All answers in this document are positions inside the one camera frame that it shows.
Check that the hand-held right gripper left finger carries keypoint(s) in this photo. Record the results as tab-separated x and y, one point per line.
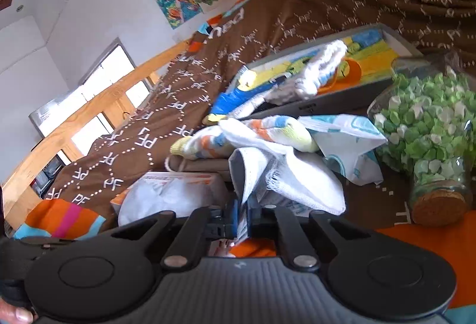
234	216

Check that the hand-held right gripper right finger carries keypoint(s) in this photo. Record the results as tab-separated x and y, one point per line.
254	214

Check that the pastel patched sock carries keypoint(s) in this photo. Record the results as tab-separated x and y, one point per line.
241	134

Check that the yellow blue striped cloth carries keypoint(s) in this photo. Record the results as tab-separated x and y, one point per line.
234	97

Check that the grey tray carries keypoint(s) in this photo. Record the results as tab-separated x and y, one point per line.
334	101

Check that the white knit cloth blue print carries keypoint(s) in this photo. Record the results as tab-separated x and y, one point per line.
323	63

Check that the orange cup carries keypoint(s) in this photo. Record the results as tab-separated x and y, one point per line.
351	73

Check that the person's left hand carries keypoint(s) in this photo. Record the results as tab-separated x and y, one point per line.
16	314

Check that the white red medicine box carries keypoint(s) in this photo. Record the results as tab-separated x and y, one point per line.
174	181

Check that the glass jar of green stars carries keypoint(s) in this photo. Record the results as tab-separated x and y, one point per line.
427	123

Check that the window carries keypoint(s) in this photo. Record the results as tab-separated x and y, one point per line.
111	56

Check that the brown printed blanket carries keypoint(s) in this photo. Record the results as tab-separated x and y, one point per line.
297	8

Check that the recessed ceiling light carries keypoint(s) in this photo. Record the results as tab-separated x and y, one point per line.
18	8

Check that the wooden bed side rail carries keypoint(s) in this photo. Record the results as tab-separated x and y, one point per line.
93	108

